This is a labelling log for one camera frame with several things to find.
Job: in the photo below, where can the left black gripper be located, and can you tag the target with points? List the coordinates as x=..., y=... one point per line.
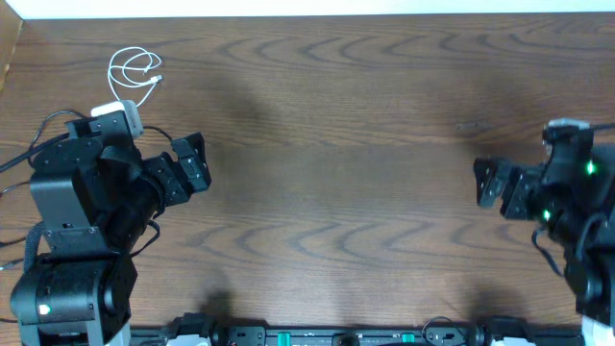
x=196, y=167

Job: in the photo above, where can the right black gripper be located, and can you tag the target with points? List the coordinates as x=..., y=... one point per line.
x=524, y=180

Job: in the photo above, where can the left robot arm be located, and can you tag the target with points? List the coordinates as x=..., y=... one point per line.
x=96, y=196

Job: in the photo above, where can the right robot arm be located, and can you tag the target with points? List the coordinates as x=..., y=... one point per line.
x=571, y=198

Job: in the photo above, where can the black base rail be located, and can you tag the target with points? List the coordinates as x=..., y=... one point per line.
x=200, y=329

